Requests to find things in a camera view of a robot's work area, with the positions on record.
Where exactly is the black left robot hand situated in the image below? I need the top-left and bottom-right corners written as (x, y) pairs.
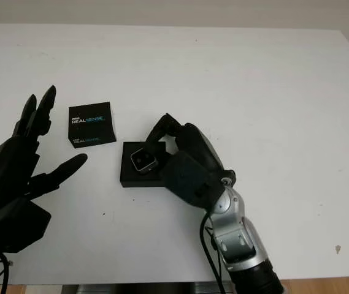
top-left (0, 85), bottom-right (88, 213)

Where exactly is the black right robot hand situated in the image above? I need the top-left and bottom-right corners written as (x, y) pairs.
top-left (145, 113), bottom-right (236, 184)

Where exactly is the silver RealSense camera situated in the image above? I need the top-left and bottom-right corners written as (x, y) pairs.
top-left (130, 147), bottom-right (157, 175)

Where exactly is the black open box base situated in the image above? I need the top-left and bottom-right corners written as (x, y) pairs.
top-left (120, 140), bottom-right (169, 188)

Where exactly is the black RealSense box lid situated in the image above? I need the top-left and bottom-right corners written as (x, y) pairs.
top-left (68, 100), bottom-right (117, 149)

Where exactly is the grey robot torso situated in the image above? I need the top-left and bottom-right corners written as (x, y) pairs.
top-left (62, 284), bottom-right (233, 294)

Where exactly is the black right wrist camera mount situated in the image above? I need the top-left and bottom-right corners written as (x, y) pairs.
top-left (158, 151), bottom-right (224, 212)

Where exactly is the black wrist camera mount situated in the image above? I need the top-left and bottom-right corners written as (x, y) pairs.
top-left (0, 195), bottom-right (52, 254)
top-left (158, 151), bottom-right (224, 212)

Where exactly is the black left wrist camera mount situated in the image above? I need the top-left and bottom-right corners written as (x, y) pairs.
top-left (0, 195), bottom-right (52, 254)

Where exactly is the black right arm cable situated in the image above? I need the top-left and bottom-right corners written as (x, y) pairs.
top-left (200, 211), bottom-right (228, 294)

